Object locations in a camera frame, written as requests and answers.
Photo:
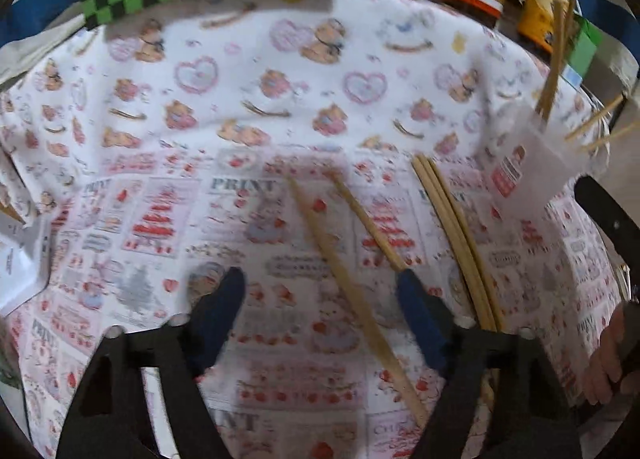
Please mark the bunch of bamboo chopsticks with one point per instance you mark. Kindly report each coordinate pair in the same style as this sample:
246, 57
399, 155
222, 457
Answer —
555, 64

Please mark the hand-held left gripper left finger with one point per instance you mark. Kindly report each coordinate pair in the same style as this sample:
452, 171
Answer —
220, 309

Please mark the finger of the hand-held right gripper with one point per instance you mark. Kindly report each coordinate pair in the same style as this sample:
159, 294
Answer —
607, 214

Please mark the person's right hand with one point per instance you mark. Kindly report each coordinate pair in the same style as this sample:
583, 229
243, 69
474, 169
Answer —
602, 369

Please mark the clear plastic cup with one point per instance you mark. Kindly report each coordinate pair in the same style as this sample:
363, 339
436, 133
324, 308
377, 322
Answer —
530, 164

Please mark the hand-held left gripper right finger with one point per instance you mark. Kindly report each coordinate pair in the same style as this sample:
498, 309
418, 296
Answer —
420, 309

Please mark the green drink carton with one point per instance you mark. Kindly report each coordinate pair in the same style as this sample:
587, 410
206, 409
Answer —
585, 51

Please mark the bear print tablecloth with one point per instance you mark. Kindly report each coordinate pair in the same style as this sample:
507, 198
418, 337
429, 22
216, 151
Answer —
150, 139

